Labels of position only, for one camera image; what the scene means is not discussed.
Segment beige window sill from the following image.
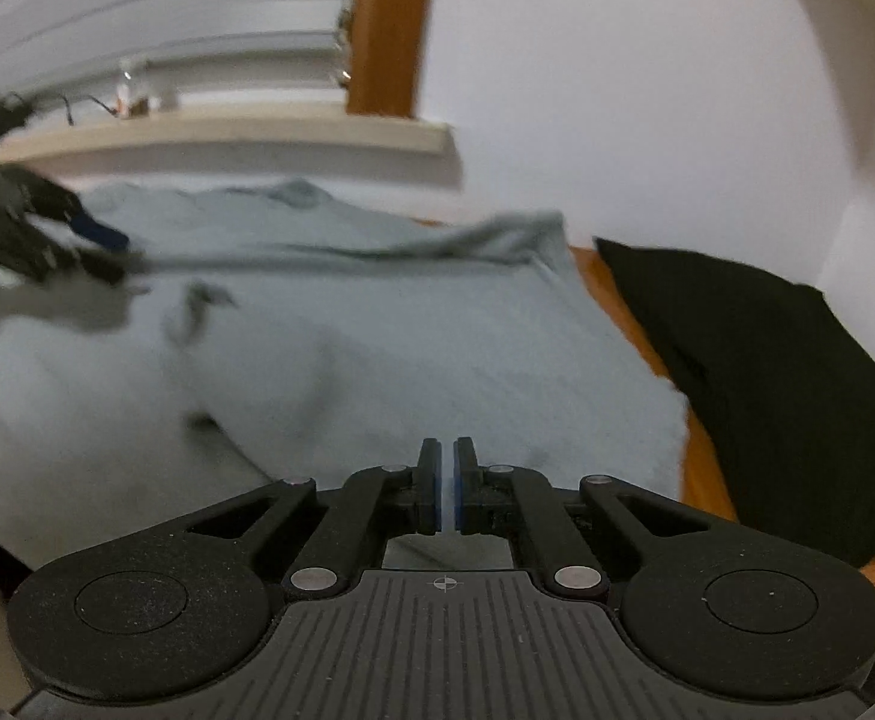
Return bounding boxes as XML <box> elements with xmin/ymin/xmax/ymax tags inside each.
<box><xmin>0</xmin><ymin>106</ymin><xmax>466</xmax><ymax>190</ymax></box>

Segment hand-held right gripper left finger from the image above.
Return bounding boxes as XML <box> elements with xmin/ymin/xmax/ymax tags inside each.
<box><xmin>186</xmin><ymin>437</ymin><xmax>445</xmax><ymax>602</ymax></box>

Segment black charging cable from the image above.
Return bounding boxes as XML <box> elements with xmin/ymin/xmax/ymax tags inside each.
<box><xmin>53</xmin><ymin>92</ymin><xmax>122</xmax><ymax>126</ymax></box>

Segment clear jar with orange label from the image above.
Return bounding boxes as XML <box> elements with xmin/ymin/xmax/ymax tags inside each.
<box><xmin>117</xmin><ymin>57</ymin><xmax>157</xmax><ymax>119</ymax></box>

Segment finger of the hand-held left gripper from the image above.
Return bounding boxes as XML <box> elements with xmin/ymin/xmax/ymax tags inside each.
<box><xmin>0</xmin><ymin>232</ymin><xmax>146</xmax><ymax>286</ymax></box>
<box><xmin>10</xmin><ymin>165</ymin><xmax>130</xmax><ymax>250</ymax></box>

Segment grey window blind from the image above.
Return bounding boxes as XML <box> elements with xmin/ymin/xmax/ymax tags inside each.
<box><xmin>0</xmin><ymin>0</ymin><xmax>358</xmax><ymax>112</ymax></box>

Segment black bag with handles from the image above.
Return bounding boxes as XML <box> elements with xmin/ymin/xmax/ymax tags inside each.
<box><xmin>594</xmin><ymin>237</ymin><xmax>875</xmax><ymax>569</ymax></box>

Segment wooden window frame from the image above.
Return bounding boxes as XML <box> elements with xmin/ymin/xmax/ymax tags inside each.
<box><xmin>346</xmin><ymin>0</ymin><xmax>440</xmax><ymax>119</ymax></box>

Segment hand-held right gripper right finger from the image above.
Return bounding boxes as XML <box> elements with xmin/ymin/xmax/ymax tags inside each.
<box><xmin>453</xmin><ymin>437</ymin><xmax>712</xmax><ymax>602</ymax></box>

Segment grey printed sweatshirt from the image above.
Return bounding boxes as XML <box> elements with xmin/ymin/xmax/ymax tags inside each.
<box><xmin>0</xmin><ymin>178</ymin><xmax>691</xmax><ymax>572</ymax></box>

